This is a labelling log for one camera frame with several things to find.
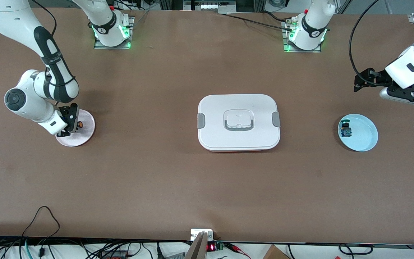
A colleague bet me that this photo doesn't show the pink round plate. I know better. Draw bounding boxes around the pink round plate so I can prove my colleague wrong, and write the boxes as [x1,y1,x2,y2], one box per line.
[55,109,95,147]

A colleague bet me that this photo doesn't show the light blue round plate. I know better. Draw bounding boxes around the light blue round plate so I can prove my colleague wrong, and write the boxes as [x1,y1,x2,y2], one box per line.
[337,114,378,152]

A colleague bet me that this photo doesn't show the white lunch box grey clasps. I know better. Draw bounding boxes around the white lunch box grey clasps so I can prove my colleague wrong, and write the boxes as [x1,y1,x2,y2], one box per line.
[197,94,281,152]

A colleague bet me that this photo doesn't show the white power strip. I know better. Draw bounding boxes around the white power strip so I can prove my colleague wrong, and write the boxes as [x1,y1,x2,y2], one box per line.
[200,1,237,10]

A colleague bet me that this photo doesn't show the grey aluminium bar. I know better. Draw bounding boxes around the grey aluminium bar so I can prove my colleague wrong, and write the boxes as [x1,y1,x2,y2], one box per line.
[185,231,208,259]

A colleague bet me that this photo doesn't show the brown cardboard box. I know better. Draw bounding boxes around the brown cardboard box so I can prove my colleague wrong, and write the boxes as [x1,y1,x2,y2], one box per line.
[263,245,290,259]

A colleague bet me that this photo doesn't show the red clip leads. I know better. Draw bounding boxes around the red clip leads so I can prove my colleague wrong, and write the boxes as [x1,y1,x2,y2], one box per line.
[225,243,251,259]

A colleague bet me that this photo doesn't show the blue green switch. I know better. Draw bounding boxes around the blue green switch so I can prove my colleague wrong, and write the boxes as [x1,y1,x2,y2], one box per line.
[339,122,353,138]

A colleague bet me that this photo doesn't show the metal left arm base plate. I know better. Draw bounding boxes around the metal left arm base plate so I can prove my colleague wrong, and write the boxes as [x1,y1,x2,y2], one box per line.
[282,18,322,53]

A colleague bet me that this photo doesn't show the black looped cable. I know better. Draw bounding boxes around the black looped cable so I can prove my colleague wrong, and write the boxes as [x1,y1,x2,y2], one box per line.
[22,206,61,240]

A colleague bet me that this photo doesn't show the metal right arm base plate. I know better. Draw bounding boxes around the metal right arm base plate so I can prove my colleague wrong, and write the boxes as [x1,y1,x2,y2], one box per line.
[94,16,135,50]

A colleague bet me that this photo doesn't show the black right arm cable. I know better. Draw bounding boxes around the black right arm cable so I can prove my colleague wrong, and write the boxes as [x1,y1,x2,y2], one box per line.
[31,0,76,87]

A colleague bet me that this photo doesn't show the black cable to base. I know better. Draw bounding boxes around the black cable to base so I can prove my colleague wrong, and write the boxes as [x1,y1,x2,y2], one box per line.
[224,11,294,32]

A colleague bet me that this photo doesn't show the black coiled floor cable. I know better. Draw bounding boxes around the black coiled floor cable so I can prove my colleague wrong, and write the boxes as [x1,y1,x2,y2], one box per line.
[339,244,373,255]

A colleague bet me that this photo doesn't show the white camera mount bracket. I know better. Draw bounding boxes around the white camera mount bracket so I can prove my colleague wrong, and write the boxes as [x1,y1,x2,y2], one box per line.
[190,229,214,241]

